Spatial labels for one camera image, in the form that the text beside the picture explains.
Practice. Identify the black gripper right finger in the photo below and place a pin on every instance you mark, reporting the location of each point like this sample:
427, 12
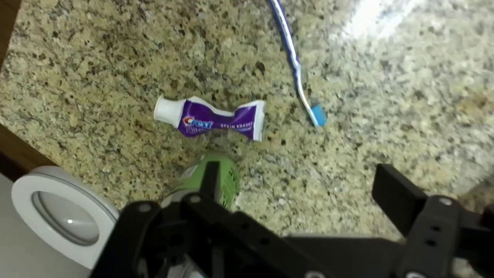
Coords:
438, 228

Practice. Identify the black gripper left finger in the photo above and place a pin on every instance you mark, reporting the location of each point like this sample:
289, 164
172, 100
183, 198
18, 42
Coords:
150, 241

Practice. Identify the green white pump bottle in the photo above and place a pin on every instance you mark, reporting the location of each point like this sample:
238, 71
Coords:
214, 174

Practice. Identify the white toilet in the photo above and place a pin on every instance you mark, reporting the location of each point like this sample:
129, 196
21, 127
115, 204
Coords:
52, 224

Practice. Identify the blue white toothbrush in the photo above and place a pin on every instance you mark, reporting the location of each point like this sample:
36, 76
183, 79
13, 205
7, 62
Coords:
314, 110

